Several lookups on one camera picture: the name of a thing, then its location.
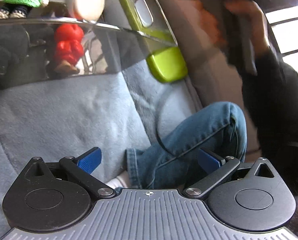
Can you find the green box lid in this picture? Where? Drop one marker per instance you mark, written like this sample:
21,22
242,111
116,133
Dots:
169,65

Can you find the white ball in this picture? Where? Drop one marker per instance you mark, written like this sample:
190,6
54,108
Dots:
85,0

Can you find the person's right forearm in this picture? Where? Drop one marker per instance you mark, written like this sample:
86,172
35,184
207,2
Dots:
271,92

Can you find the red toy figure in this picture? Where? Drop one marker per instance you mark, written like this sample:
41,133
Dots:
68,47

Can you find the person's right hand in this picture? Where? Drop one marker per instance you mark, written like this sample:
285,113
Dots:
260,30

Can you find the grey transparent storage box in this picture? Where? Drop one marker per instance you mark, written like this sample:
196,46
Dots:
18,55

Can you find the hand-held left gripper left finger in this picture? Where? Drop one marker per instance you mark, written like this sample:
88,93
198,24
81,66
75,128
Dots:
90,161

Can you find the white sock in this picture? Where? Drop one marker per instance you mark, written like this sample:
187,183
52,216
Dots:
118,181

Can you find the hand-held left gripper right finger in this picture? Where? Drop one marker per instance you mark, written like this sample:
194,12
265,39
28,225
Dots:
209,160

